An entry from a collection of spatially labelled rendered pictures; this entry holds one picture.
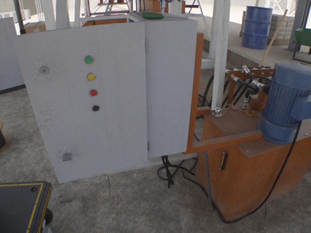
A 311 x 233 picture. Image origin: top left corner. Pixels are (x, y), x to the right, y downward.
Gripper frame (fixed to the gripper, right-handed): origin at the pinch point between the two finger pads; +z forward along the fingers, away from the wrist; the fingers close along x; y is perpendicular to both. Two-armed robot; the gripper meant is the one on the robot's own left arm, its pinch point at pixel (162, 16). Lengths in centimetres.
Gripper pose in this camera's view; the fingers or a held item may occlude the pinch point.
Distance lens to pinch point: 82.2
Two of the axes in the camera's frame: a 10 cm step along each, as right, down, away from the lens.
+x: -2.6, -3.0, 9.2
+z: -0.2, 9.5, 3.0
